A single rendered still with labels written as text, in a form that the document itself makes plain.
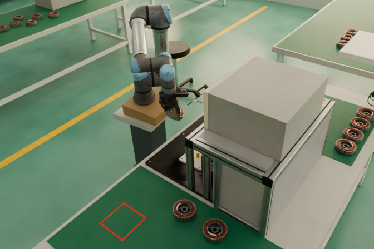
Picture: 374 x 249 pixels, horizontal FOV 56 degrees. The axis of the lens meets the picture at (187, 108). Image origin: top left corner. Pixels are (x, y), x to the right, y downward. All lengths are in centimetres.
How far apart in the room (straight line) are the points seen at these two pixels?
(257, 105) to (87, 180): 196
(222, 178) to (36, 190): 191
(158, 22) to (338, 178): 130
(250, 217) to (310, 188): 41
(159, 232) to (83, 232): 36
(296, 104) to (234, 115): 25
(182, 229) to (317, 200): 68
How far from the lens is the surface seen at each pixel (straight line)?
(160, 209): 182
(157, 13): 210
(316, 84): 167
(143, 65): 184
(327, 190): 198
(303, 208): 187
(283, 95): 156
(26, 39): 397
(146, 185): 193
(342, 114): 253
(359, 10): 439
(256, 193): 157
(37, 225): 295
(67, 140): 358
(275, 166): 151
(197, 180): 190
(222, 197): 173
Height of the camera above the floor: 215
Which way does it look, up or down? 35 degrees down
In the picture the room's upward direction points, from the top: 3 degrees counter-clockwise
